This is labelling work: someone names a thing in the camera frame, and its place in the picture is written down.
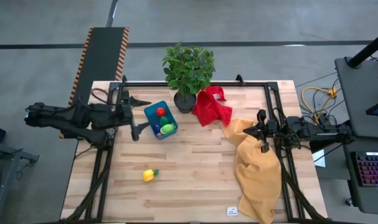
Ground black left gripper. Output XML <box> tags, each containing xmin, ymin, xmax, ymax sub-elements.
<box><xmin>113</xmin><ymin>90</ymin><xmax>152</xmax><ymax>142</ymax></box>

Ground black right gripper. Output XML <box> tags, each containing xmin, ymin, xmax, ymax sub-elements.
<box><xmin>242</xmin><ymin>108</ymin><xmax>286</xmax><ymax>154</ymax></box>

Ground light green toy cabbage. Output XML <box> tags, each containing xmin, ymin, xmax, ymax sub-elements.
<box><xmin>159</xmin><ymin>123</ymin><xmax>177</xmax><ymax>135</ymax></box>

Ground teal plastic tupperware container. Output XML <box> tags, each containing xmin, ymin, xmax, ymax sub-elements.
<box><xmin>143</xmin><ymin>100</ymin><xmax>179</xmax><ymax>141</ymax></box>

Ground yellow cloth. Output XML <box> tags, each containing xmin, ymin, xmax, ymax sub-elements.
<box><xmin>221</xmin><ymin>118</ymin><xmax>283</xmax><ymax>224</ymax></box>

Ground black plant pot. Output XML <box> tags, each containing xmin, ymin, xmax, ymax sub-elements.
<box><xmin>173</xmin><ymin>91</ymin><xmax>198</xmax><ymax>114</ymax></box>

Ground red cloth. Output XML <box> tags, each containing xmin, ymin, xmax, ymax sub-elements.
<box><xmin>192</xmin><ymin>85</ymin><xmax>234</xmax><ymax>128</ymax></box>

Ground yellow toy bell pepper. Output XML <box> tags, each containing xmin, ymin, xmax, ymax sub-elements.
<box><xmin>143</xmin><ymin>169</ymin><xmax>160</xmax><ymax>182</ymax></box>

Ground white paper sheet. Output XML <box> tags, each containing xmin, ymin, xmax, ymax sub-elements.
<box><xmin>311</xmin><ymin>148</ymin><xmax>327</xmax><ymax>168</ymax></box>

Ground black mat with hazard stripes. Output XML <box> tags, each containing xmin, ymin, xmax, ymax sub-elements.
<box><xmin>59</xmin><ymin>27</ymin><xmax>131</xmax><ymax>139</ymax></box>

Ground green leafy artificial plant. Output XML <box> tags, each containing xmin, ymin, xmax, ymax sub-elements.
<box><xmin>161</xmin><ymin>42</ymin><xmax>217</xmax><ymax>96</ymax></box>

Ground grey desk with black pole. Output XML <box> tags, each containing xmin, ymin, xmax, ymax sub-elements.
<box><xmin>334</xmin><ymin>29</ymin><xmax>378</xmax><ymax>139</ymax></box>

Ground grey desk under keyboard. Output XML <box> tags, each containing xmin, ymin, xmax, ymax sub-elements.
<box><xmin>341</xmin><ymin>135</ymin><xmax>378</xmax><ymax>216</ymax></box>

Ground backlit computer keyboard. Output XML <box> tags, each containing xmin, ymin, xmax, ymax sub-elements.
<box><xmin>351</xmin><ymin>151</ymin><xmax>378</xmax><ymax>188</ymax></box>

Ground grey side table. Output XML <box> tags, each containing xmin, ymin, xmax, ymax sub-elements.
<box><xmin>0</xmin><ymin>139</ymin><xmax>40</xmax><ymax>224</ymax></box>

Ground yellow cable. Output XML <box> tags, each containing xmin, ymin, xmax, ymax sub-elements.
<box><xmin>301</xmin><ymin>86</ymin><xmax>338</xmax><ymax>124</ymax></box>

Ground black metal table frame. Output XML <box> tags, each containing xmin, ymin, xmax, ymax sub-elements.
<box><xmin>60</xmin><ymin>74</ymin><xmax>327</xmax><ymax>223</ymax></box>

